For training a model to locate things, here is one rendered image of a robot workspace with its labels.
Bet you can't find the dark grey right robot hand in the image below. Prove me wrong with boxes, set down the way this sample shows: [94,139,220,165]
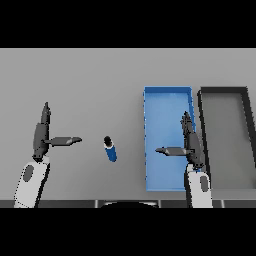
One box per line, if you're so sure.
[155,111,205,170]

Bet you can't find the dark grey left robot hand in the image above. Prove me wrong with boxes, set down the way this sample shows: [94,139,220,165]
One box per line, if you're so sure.
[32,101,83,163]

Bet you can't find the blue bin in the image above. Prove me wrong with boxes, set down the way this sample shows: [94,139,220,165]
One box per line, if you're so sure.
[143,86,202,193]

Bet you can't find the dark grey bin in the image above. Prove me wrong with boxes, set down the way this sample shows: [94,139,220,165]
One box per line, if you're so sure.
[196,86,256,192]

